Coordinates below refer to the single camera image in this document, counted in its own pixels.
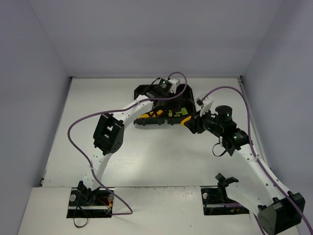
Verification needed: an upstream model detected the purple cable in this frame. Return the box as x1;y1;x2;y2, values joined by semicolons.
200;86;313;235
67;71;188;216

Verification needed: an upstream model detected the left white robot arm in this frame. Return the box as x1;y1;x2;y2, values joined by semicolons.
79;78;187;191

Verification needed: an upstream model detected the black loop cable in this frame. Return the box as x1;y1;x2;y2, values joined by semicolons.
73;205;89;228

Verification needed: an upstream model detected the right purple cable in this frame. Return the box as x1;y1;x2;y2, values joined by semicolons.
200;86;313;235

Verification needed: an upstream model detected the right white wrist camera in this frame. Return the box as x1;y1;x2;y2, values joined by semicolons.
196;94;214;117

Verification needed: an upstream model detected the orange rounded lego block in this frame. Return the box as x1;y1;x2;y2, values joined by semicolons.
138;113;151;119

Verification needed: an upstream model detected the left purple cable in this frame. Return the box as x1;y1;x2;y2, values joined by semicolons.
67;71;188;216

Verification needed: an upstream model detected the light green lego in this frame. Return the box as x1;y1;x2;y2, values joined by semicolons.
181;108;188;115

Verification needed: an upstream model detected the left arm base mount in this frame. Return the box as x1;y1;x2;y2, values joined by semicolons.
67;188;114;218

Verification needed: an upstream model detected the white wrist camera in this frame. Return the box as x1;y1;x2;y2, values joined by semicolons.
168;79;180;94
196;94;214;117

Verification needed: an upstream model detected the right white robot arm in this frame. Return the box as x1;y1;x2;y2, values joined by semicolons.
181;105;305;235

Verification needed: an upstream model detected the black four-compartment bin tray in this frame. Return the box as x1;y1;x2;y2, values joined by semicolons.
134;86;196;126

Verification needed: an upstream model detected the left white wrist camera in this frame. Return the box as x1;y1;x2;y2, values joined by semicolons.
168;79;180;94

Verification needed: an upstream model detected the yellow orange lego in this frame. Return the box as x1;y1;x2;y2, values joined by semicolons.
180;116;192;126

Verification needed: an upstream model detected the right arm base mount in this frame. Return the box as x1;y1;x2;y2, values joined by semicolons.
201;187;249;216

